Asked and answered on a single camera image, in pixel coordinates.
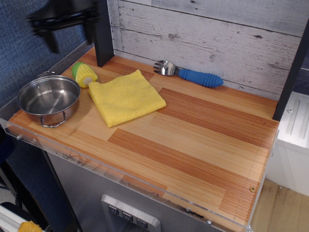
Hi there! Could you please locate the black vertical post right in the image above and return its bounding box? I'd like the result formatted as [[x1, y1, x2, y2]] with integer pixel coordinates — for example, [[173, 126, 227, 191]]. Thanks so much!
[[272, 0, 309, 121]]

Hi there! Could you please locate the blue handled metal spork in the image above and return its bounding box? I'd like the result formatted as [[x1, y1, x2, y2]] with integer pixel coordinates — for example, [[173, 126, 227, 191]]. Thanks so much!
[[154, 60, 224, 88]]

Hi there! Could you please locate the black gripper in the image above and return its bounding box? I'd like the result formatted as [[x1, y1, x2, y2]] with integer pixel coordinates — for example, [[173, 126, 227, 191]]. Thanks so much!
[[28, 4, 99, 54]]

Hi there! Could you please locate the green and yellow toy corn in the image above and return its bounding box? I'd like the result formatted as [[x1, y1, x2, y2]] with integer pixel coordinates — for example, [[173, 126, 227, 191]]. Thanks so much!
[[71, 62, 98, 88]]

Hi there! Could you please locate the stainless steel pot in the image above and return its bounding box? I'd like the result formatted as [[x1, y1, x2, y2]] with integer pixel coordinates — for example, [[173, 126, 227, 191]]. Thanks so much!
[[17, 71, 81, 128]]

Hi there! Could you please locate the white cabinet at right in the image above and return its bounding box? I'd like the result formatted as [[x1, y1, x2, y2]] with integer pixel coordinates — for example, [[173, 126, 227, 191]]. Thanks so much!
[[266, 92, 309, 196]]

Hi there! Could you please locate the black vertical post left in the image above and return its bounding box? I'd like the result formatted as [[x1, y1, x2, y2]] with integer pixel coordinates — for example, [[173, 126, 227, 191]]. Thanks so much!
[[94, 0, 114, 67]]

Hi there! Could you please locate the clear acrylic table guard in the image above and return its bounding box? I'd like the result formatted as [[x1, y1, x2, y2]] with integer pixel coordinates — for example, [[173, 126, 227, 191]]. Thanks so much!
[[1, 111, 279, 232]]

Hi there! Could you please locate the silver button control panel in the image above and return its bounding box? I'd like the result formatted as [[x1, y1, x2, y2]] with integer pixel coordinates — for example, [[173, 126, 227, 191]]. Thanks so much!
[[101, 194, 161, 232]]

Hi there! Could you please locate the yellow object bottom left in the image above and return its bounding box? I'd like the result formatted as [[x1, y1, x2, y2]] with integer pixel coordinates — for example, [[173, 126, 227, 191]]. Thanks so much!
[[18, 221, 43, 232]]

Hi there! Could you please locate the yellow folded cloth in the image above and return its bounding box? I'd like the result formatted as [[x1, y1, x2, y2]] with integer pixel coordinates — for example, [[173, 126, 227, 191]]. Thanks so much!
[[88, 70, 166, 128]]

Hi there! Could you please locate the black vertical post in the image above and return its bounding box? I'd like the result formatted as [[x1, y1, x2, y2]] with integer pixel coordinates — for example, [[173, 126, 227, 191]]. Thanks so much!
[[94, 0, 114, 67], [272, 0, 309, 121]]

